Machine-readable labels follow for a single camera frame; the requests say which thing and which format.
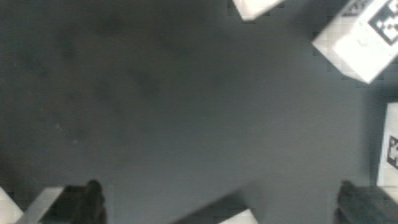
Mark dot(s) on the white table leg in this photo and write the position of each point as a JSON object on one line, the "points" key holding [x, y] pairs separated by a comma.
{"points": [[255, 7], [358, 40], [389, 164]]}

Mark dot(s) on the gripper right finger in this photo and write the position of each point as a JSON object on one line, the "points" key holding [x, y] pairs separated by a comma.
{"points": [[367, 204]]}

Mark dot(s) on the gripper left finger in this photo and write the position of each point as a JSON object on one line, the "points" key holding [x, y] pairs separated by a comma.
{"points": [[79, 206]]}

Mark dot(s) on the white square tabletop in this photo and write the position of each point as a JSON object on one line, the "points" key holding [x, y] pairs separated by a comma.
{"points": [[17, 216]]}

